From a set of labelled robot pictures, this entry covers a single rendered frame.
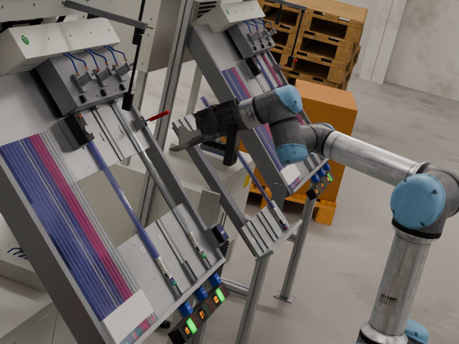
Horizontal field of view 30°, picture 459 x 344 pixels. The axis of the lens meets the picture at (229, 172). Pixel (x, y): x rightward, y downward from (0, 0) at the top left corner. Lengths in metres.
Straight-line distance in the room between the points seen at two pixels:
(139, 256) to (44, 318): 0.31
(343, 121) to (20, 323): 3.19
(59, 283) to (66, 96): 0.49
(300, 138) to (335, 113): 2.84
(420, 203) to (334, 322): 2.08
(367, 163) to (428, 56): 8.73
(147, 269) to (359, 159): 0.60
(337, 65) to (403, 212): 4.96
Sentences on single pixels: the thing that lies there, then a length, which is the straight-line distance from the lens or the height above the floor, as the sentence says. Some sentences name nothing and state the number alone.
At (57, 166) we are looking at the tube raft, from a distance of 1.98.
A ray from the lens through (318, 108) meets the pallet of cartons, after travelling 4.98.
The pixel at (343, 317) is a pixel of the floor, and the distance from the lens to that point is 4.04.
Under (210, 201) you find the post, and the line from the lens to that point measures 2.68.
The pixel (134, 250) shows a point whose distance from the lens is 2.09.
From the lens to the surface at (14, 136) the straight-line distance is 1.94.
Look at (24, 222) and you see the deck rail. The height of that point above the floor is 0.95.
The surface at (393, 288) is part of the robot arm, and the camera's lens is 2.03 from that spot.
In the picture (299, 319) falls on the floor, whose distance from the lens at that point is 3.90.
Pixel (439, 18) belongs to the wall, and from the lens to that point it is 10.83.
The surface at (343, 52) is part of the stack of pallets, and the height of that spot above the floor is 0.75.
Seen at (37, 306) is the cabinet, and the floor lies 0.62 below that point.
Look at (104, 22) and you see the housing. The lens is 2.39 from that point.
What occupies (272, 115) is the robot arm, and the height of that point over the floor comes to 1.19.
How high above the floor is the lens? 1.67
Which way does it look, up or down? 17 degrees down
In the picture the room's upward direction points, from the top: 14 degrees clockwise
